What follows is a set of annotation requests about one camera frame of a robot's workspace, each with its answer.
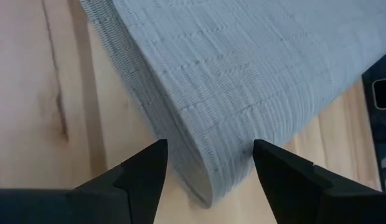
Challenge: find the grey woven placemat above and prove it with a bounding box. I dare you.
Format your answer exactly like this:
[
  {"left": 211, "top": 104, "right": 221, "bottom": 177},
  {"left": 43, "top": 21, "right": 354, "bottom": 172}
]
[{"left": 79, "top": 0, "right": 386, "bottom": 208}]

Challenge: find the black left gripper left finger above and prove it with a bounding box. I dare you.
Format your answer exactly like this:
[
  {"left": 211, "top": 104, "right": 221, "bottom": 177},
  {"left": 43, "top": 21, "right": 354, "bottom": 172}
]
[{"left": 65, "top": 139, "right": 169, "bottom": 224}]

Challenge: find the dark blue cloth napkin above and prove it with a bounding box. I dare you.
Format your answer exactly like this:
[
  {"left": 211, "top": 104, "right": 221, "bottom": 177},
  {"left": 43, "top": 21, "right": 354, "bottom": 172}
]
[{"left": 362, "top": 49, "right": 386, "bottom": 192}]

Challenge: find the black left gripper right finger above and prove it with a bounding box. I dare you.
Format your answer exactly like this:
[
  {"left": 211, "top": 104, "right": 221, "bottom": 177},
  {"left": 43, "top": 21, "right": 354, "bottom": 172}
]
[{"left": 253, "top": 139, "right": 382, "bottom": 224}]

